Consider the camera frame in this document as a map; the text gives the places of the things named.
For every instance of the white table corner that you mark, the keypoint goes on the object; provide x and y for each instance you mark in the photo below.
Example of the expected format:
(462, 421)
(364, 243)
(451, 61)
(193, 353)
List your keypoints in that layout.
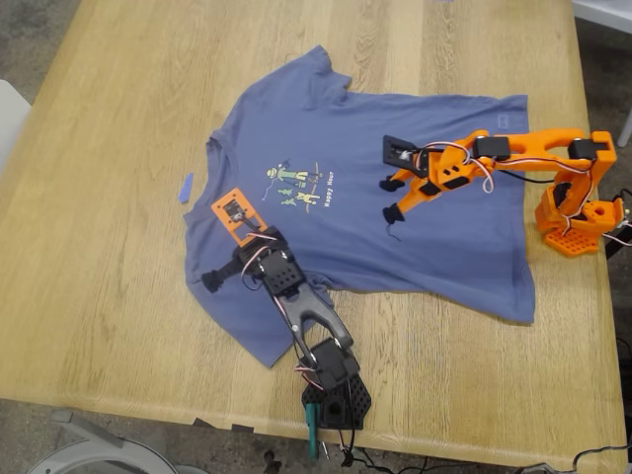
(607, 12)

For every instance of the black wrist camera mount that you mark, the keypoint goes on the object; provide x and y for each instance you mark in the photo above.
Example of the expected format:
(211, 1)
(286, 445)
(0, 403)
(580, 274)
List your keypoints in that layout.
(387, 143)

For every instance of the dark round floor object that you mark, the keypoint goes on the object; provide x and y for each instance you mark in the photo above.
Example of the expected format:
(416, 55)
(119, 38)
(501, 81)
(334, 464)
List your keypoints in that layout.
(271, 464)

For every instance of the black clamp bar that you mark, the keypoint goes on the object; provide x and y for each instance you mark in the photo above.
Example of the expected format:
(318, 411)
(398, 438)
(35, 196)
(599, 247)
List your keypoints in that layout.
(612, 251)

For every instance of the black perforated arm base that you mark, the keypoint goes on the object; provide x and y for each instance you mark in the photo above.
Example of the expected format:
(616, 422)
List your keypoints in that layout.
(358, 400)

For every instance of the blue printed T-shirt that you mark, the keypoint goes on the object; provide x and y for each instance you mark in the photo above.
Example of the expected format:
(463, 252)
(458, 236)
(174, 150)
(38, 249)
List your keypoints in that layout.
(345, 247)

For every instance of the white chair leg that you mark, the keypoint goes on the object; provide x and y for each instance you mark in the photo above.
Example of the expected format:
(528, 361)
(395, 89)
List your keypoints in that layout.
(627, 126)

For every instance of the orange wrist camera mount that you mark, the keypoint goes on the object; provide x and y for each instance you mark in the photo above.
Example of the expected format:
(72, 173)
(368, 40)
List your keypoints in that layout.
(218, 204)

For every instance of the green table clamp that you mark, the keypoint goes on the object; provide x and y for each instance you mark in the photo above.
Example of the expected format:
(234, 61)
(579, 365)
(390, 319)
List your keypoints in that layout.
(312, 429)

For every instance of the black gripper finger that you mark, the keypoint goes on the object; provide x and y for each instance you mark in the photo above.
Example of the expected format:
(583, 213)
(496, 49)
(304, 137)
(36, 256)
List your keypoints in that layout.
(212, 282)

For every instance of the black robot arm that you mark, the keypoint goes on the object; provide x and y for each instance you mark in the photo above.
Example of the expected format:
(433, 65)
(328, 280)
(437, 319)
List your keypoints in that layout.
(296, 303)

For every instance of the large grey round base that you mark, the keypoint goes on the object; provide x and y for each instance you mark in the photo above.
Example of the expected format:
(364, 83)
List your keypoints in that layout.
(99, 447)

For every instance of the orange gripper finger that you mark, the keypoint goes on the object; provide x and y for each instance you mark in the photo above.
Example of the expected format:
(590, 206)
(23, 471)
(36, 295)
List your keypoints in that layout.
(395, 183)
(402, 207)

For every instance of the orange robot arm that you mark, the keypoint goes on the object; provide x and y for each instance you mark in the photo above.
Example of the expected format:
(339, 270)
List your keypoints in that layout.
(543, 143)

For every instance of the orange perforated arm base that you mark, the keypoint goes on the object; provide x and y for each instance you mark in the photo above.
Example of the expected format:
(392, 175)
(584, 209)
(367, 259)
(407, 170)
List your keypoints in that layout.
(573, 242)

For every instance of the short blue tape piece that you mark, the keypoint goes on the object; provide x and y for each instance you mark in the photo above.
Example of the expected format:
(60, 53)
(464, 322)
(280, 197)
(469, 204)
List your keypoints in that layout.
(185, 190)

